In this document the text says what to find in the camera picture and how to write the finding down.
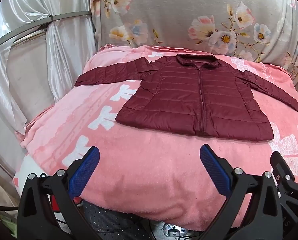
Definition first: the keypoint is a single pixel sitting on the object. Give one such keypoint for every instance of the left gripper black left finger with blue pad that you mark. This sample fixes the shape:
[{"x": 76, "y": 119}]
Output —
[{"x": 47, "y": 209}]

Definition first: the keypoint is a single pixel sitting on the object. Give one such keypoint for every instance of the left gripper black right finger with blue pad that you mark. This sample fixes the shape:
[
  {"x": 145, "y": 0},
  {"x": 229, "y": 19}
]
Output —
[{"x": 263, "y": 217}]

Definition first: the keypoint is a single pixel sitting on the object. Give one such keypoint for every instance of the maroon quilted puffer jacket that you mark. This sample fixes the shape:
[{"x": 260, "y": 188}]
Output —
[{"x": 197, "y": 95}]

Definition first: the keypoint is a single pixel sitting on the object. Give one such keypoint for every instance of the dark dotted fabric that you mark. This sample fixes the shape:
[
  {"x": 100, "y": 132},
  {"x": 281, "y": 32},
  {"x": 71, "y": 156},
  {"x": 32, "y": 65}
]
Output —
[{"x": 114, "y": 225}]

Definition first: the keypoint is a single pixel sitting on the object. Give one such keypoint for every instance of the pink blanket with white bows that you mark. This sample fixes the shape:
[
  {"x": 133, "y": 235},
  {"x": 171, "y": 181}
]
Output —
[{"x": 151, "y": 174}]

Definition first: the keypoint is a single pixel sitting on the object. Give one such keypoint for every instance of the grey floral bedsheet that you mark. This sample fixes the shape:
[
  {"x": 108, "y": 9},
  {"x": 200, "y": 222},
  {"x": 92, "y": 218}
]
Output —
[{"x": 256, "y": 30}]

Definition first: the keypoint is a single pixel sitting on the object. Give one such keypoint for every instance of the grey curtain tieback band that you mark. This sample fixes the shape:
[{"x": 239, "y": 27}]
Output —
[{"x": 26, "y": 27}]

